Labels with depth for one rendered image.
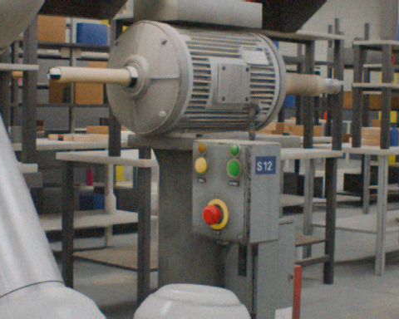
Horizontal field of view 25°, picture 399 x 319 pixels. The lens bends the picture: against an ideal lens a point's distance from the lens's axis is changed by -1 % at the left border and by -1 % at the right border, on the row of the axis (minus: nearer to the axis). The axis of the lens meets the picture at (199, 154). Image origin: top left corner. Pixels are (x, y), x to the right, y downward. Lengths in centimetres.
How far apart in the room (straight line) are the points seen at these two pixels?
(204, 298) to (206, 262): 103
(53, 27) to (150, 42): 572
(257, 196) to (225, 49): 43
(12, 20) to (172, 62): 68
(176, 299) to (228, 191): 75
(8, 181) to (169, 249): 116
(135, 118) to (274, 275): 48
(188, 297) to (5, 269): 21
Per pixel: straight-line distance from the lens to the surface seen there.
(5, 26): 130
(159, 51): 193
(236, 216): 175
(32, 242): 100
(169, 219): 214
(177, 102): 191
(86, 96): 786
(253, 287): 202
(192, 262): 210
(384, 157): 634
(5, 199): 101
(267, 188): 177
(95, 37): 794
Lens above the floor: 120
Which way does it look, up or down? 3 degrees down
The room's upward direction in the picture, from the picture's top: 1 degrees clockwise
